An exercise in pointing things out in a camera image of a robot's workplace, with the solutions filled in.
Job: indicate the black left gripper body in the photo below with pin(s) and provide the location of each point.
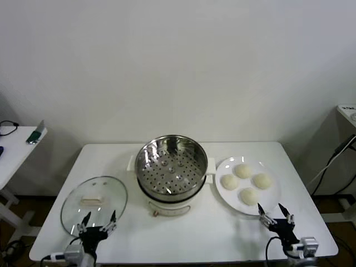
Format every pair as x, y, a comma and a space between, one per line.
92, 236

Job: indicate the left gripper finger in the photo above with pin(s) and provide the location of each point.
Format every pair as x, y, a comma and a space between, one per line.
84, 224
110, 224

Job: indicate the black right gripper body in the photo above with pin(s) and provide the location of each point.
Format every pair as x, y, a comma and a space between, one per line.
285, 232

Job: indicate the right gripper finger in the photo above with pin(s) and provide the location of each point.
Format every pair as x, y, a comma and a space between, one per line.
266, 218
289, 218

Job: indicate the white steamed baozi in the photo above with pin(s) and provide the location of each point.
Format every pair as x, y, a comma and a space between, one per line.
262, 181
243, 170
249, 196
230, 182

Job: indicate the round glass pot lid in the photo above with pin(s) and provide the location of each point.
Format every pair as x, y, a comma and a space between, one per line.
111, 192

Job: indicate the stainless steel steamer basket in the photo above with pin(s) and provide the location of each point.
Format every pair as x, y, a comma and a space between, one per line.
167, 155

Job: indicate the white round plate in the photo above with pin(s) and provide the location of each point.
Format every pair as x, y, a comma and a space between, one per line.
268, 203

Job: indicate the green circuit board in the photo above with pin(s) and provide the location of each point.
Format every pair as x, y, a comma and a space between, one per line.
34, 136

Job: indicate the small blue object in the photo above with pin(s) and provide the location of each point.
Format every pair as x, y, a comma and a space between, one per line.
1, 151

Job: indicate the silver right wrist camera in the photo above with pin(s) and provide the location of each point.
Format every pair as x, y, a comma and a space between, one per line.
307, 246

